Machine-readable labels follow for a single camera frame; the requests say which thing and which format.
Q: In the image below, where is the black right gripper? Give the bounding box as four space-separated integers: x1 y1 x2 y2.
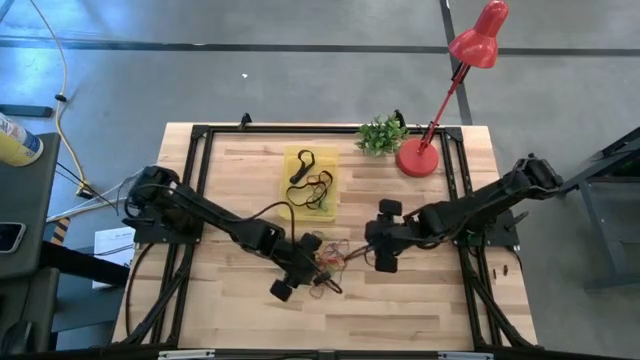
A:
344 199 424 274

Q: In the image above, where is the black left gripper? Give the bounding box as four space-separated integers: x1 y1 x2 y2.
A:
269 232 332 303

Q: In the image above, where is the yellow rubber band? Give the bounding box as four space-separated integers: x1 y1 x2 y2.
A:
324 254 346 281

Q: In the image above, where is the yellow translucent plastic bin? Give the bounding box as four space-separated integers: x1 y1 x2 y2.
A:
278 144 340 224

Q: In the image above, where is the red desk lamp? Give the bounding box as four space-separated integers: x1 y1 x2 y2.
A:
394 0 510 179

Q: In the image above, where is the green plant in white pot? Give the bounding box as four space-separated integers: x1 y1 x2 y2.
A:
354 113 410 157

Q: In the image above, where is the white paper sheet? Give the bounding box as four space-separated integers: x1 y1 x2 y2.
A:
93 226 137 290

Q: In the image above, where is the black side table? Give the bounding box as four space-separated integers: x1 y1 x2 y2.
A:
558 124 640 292

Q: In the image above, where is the black yellow striped tape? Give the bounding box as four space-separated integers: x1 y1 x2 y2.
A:
49 217 72 246

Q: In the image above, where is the dark grey desk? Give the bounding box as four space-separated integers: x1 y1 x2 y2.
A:
0 132 62 281

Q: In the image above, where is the smartphone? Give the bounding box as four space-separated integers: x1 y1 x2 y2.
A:
0 221 27 255

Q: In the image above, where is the yellow white canister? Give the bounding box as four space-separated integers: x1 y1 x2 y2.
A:
0 112 45 168

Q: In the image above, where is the flat black floor object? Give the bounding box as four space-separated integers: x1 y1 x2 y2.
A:
0 103 55 119

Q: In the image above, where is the black aluminium table frame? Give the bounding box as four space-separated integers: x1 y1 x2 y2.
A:
119 123 539 351

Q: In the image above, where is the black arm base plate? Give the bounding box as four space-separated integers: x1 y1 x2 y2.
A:
122 204 205 246
451 209 522 249

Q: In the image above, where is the white bracket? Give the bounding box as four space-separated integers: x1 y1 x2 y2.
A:
158 349 216 360
438 351 495 360

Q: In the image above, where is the loose black cable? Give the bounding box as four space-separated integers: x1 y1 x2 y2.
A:
124 242 146 337

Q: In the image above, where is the white cable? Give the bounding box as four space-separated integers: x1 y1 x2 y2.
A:
45 169 146 224

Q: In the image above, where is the yellow floor cable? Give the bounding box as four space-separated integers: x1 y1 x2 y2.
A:
28 0 94 199

